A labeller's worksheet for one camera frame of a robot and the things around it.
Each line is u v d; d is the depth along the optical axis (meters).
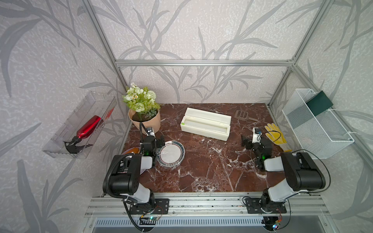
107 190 0.42
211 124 0.99
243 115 1.12
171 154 0.93
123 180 0.45
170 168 0.86
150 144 0.72
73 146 0.59
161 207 0.73
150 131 0.82
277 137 1.02
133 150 0.91
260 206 0.73
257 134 0.80
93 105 0.78
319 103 0.71
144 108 0.83
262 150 0.72
